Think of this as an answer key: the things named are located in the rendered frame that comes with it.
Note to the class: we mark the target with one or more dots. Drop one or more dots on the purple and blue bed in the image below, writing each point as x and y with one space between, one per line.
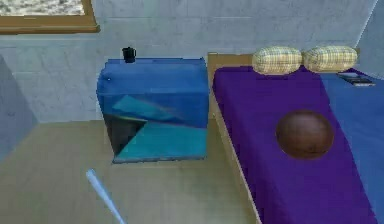
300 160

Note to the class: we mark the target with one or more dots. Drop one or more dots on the blue bedside cabinet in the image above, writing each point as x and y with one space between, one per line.
156 100

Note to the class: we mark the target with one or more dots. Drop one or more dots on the black mug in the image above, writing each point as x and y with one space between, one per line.
128 54

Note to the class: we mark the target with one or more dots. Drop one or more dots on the yellow checked pillow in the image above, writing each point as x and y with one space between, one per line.
276 60
330 58

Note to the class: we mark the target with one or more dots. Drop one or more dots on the brown basketball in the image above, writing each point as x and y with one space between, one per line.
304 134

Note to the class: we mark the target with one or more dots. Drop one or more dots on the wooden framed window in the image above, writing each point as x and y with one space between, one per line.
46 24

